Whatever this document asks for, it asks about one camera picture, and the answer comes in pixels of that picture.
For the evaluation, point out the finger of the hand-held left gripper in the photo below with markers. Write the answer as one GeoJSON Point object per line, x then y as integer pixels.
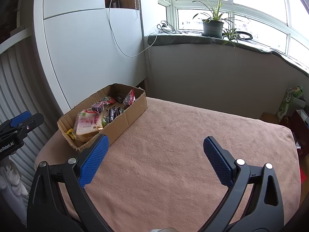
{"type": "Point", "coordinates": [21, 118]}
{"type": "Point", "coordinates": [26, 127]}

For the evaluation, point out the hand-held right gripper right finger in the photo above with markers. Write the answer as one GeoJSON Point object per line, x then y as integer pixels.
{"type": "Point", "coordinates": [217, 162]}

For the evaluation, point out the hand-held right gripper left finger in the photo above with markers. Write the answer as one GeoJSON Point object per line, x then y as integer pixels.
{"type": "Point", "coordinates": [94, 159]}

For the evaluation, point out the sliced bread packet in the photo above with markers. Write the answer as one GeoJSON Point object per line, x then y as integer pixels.
{"type": "Point", "coordinates": [88, 125]}

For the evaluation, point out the yellow candy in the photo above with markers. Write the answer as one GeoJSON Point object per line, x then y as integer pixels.
{"type": "Point", "coordinates": [70, 133]}

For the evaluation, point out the brown chocolate bar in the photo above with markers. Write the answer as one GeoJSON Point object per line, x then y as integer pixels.
{"type": "Point", "coordinates": [113, 113]}

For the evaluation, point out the purple snack packet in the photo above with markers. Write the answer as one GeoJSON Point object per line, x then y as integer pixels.
{"type": "Point", "coordinates": [97, 105]}

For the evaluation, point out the cardboard box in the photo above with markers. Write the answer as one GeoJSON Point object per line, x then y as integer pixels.
{"type": "Point", "coordinates": [130, 118]}

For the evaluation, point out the dark brown snack packet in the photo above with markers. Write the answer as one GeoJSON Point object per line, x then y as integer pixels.
{"type": "Point", "coordinates": [119, 98]}

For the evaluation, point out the white slatted panel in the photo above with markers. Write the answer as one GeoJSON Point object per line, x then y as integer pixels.
{"type": "Point", "coordinates": [14, 77]}

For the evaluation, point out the green paper bag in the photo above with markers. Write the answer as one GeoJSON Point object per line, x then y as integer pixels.
{"type": "Point", "coordinates": [286, 106]}

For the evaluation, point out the tall dark red box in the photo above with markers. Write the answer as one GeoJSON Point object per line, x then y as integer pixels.
{"type": "Point", "coordinates": [299, 125]}

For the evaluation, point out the white wardrobe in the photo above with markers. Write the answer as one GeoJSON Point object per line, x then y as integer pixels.
{"type": "Point", "coordinates": [84, 53]}

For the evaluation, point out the grey sill cloth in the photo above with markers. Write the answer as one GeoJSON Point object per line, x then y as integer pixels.
{"type": "Point", "coordinates": [181, 40]}

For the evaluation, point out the potted spider plant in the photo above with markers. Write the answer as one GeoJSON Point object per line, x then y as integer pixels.
{"type": "Point", "coordinates": [212, 27]}

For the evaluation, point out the white power strip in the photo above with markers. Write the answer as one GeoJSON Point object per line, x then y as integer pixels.
{"type": "Point", "coordinates": [166, 30]}

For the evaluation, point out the white framed window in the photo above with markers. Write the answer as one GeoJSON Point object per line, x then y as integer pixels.
{"type": "Point", "coordinates": [172, 4]}

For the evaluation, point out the small dark frame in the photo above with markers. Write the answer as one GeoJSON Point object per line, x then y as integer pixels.
{"type": "Point", "coordinates": [117, 3]}

